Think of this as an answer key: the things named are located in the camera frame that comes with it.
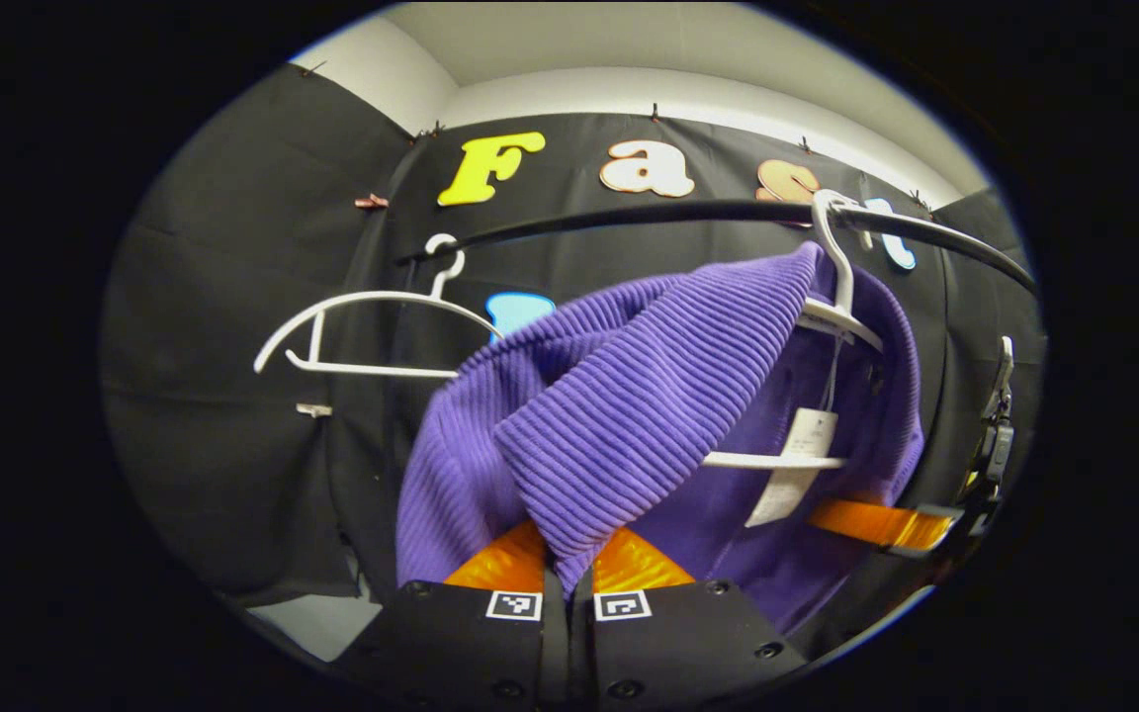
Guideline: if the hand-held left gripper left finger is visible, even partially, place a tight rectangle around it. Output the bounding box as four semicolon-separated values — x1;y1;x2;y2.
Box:
340;519;569;711

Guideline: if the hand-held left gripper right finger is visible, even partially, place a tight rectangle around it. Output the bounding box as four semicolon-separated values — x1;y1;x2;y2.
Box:
572;527;810;711

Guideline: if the purple knit cardigan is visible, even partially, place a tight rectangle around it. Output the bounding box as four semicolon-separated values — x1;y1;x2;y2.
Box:
394;242;926;634

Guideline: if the white plastic hanger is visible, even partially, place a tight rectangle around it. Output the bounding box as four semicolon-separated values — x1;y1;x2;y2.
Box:
701;188;887;473
252;233;503;381

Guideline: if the white garment tag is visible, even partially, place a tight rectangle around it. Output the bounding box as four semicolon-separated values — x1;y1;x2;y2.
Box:
745;408;839;528

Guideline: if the black backdrop cloth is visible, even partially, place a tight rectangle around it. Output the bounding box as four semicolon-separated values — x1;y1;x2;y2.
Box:
100;64;1045;614

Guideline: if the black clothes rail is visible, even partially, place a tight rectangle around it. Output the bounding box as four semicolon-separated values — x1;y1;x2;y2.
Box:
394;198;1039;296

